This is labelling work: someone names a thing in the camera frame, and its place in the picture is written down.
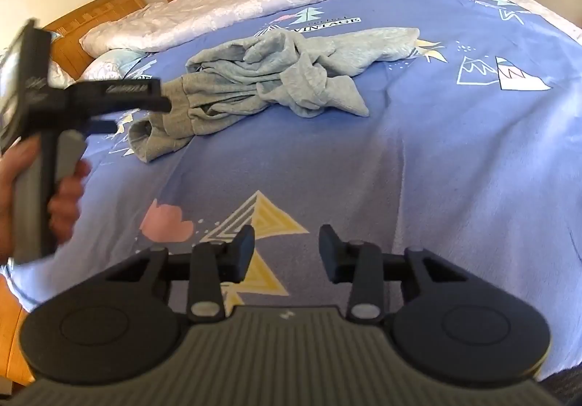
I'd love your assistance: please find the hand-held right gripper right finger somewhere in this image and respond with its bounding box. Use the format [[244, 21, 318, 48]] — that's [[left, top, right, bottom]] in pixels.
[[318, 224, 460, 322]]

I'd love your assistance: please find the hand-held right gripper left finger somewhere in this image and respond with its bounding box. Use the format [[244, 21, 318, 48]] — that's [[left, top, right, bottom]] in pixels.
[[105, 224, 256, 322]]

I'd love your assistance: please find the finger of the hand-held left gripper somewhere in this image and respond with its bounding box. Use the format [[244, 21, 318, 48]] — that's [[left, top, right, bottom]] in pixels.
[[67, 78, 172, 121], [84, 119, 120, 135]]

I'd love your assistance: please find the grey sweatshirt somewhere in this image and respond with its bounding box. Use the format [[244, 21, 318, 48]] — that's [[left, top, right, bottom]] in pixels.
[[127, 27, 421, 164]]

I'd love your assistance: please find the person's left hand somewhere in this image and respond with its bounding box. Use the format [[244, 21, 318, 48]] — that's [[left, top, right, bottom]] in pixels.
[[0, 136, 92, 267]]

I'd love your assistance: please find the floral pillow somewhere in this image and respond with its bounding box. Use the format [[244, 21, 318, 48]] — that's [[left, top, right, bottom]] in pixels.
[[82, 47, 153, 83]]

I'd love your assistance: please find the wooden headboard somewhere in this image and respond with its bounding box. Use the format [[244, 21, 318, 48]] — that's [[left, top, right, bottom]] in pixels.
[[43, 0, 147, 82]]

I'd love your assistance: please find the blue printed bedsheet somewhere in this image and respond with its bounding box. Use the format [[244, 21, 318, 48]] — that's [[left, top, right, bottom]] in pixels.
[[0, 0, 582, 382]]

